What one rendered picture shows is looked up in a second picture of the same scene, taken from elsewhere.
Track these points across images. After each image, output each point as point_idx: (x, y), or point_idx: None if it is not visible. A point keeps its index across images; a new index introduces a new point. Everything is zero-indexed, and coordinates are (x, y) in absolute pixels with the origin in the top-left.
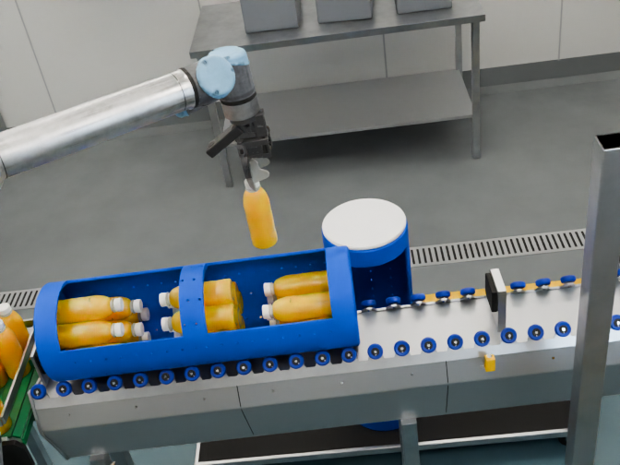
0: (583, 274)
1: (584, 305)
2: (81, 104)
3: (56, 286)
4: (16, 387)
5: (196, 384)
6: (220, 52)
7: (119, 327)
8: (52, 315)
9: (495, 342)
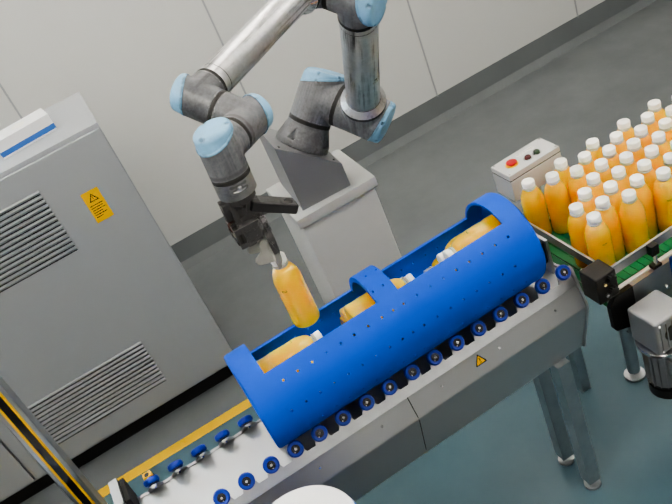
0: (3, 385)
1: (17, 398)
2: (253, 19)
3: (495, 208)
4: (543, 235)
5: None
6: (216, 124)
7: (437, 254)
8: (473, 201)
9: (144, 500)
